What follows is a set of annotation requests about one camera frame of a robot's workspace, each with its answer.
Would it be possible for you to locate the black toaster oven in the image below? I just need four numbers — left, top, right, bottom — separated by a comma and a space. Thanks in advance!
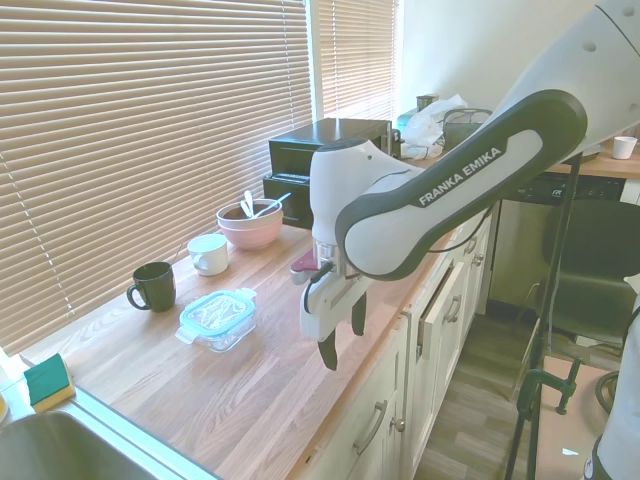
262, 172, 316, 231

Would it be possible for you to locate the maroon kitchen utensil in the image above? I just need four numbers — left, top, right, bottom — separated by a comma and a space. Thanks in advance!
289, 252, 321, 286

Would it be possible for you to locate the black microwave oven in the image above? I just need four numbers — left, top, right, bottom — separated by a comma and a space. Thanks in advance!
268, 117, 394, 184

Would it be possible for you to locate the black ceramic mug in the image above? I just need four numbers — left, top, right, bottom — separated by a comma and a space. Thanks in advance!
126, 261, 177, 314

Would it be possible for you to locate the white ceramic mug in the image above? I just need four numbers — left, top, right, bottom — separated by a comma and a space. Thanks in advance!
187, 233, 230, 277

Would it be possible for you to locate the narrow beige window blind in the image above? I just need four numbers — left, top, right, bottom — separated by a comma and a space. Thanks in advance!
317, 0, 399, 121

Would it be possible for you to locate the small white cup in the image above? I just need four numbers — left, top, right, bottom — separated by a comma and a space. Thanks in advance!
613, 135, 640, 161

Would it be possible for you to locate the glass container with teal lid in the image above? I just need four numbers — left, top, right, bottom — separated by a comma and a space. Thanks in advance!
174, 287, 258, 345

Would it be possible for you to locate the green and yellow sponge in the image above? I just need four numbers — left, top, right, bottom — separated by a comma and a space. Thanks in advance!
23, 352, 77, 415

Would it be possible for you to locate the clear glass food container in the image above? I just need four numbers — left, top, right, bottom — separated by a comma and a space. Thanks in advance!
192, 298, 258, 354

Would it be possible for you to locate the white plastic bag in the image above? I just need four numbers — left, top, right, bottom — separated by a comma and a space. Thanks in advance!
402, 93, 469, 160

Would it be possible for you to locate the white kitchen cabinet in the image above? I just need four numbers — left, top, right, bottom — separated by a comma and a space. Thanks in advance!
289, 199, 501, 480

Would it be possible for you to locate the green mesh basket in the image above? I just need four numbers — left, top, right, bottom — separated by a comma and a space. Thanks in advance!
442, 107, 494, 151

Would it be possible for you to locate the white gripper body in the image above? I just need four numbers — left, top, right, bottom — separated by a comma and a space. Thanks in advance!
299, 270, 370, 342

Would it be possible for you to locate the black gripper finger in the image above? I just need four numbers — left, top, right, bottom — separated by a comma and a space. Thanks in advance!
350, 291, 369, 338
318, 324, 340, 372

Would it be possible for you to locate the black camera stand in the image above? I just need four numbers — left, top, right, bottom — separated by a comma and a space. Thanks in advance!
502, 149, 584, 480

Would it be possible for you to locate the stainless steel sink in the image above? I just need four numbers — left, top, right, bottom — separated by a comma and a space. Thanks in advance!
0, 407, 221, 480

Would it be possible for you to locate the wide beige window blind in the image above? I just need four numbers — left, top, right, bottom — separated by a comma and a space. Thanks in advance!
0, 0, 314, 357

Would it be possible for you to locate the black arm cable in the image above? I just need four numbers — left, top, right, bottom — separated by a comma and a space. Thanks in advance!
302, 199, 494, 311

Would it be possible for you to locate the pink bowl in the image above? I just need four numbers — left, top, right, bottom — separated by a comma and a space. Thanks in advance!
218, 213, 284, 251

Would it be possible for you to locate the green clamp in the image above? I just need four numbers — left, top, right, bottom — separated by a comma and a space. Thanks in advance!
516, 357, 584, 416

